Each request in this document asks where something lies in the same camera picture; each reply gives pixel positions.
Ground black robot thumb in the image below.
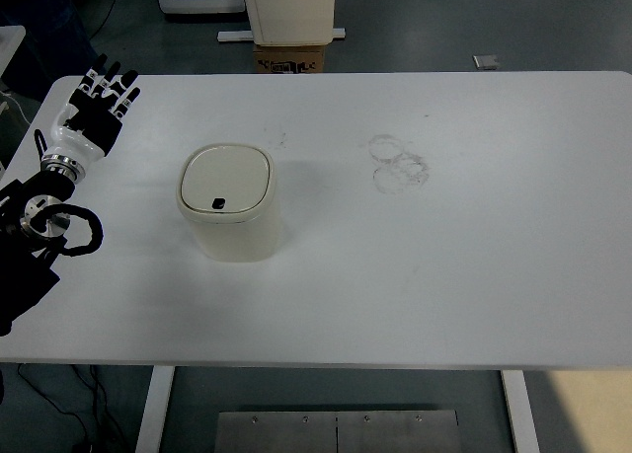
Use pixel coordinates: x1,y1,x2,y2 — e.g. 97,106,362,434
50,103,75,130

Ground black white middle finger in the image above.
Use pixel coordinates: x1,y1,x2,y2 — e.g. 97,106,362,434
110,70,138,97

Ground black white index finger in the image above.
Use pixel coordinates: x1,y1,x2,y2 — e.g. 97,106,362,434
112,88,141,120

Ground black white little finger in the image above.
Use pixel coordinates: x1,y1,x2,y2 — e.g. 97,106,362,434
79,54,108,92

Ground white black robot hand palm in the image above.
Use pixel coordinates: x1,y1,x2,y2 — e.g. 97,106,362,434
41,90,122,162

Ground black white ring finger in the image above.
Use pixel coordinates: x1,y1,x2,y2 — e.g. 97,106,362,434
96,61,120,92

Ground cream push-lid trash can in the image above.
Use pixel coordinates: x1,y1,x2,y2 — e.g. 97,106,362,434
177,143,281,263

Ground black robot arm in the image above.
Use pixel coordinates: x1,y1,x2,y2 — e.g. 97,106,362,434
1,55,140,335

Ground white side table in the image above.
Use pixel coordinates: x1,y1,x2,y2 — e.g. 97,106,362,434
0,26,26,75

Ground white table foot bar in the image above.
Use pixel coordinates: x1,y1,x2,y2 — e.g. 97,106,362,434
216,28,347,43

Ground large cream bin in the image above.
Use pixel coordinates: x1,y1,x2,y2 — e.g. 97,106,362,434
245,0,336,46

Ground brown cardboard box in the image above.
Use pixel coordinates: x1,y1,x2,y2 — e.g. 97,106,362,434
253,45,326,74

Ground left white table leg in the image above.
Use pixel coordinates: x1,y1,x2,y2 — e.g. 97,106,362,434
134,366,176,453

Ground white table leg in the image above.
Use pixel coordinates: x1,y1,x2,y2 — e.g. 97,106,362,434
501,370,540,453
134,366,176,453

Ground small grey floor plate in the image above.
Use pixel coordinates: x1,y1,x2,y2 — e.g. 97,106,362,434
472,54,501,71

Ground right white table leg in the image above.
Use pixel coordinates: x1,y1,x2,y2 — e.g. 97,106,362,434
501,370,540,453

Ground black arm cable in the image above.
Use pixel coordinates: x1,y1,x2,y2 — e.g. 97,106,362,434
30,129,105,258

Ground black floor cables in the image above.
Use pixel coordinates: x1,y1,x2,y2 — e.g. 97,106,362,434
17,363,132,453

